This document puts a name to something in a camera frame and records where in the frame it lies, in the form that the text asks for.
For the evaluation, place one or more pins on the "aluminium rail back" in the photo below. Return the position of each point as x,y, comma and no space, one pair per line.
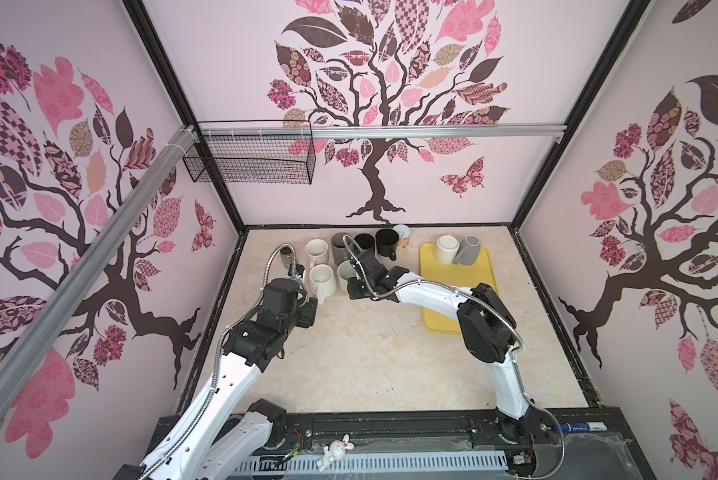
382,132

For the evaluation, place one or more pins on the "white ribbed mug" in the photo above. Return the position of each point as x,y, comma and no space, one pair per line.
322,282

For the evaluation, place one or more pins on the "cream mug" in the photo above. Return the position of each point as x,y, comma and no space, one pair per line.
345,272

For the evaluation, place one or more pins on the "spice jar black lid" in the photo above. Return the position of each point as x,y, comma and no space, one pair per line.
287,256

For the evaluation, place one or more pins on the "black mug white base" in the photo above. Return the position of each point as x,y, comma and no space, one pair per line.
365,242

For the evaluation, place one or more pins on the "black wire basket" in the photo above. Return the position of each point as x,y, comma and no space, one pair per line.
253,151

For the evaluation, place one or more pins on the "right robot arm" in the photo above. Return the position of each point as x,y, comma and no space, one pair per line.
488,330

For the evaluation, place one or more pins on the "white bunny figurine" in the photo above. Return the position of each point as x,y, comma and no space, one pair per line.
334,452

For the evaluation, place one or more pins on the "white slotted cable duct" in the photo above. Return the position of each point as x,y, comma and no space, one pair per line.
375,463

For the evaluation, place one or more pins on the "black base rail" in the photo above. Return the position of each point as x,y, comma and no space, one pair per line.
477,427

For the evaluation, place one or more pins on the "grey mug front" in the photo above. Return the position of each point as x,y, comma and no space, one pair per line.
339,250

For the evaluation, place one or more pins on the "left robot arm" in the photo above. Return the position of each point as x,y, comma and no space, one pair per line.
198,445

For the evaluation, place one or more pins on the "blue white marker pen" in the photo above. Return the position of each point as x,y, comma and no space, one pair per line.
584,427

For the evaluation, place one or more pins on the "pink mug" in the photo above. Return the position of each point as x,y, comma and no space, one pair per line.
318,251

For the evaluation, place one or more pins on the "aluminium rail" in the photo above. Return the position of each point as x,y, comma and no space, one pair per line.
22,360
382,132

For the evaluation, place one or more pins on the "all black mug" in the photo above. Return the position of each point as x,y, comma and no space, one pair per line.
386,240

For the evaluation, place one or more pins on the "aluminium rail left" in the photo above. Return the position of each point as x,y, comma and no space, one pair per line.
22,360

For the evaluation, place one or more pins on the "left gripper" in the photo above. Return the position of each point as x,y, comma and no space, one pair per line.
308,310

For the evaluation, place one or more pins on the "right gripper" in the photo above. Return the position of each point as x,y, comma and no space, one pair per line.
352,289

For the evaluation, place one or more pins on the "grey mug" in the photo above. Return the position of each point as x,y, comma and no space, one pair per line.
469,251
339,250

